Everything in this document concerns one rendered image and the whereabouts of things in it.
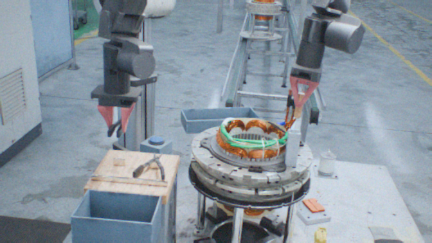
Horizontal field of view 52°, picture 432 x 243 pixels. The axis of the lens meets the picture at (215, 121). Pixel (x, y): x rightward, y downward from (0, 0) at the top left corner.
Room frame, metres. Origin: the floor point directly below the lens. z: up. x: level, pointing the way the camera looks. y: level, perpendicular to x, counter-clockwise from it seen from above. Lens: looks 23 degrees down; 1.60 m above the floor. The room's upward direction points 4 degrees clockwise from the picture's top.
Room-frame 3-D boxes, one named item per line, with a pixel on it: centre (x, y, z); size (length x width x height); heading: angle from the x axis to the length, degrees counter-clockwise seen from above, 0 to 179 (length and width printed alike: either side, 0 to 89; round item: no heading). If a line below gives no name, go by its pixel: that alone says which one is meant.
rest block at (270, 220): (1.12, -0.19, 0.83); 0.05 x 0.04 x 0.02; 49
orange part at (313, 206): (1.26, -0.34, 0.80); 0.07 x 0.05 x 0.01; 20
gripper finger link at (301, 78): (0.98, -0.20, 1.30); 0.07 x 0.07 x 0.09; 76
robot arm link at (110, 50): (0.92, 0.22, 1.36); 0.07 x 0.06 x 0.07; 48
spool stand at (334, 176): (1.53, -0.44, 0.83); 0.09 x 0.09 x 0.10; 85
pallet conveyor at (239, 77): (7.15, -0.74, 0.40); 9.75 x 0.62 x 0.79; 175
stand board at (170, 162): (0.95, 0.19, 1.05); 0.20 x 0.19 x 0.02; 177
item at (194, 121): (1.36, -0.01, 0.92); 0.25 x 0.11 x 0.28; 106
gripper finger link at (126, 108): (0.93, 0.22, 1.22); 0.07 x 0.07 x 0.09; 88
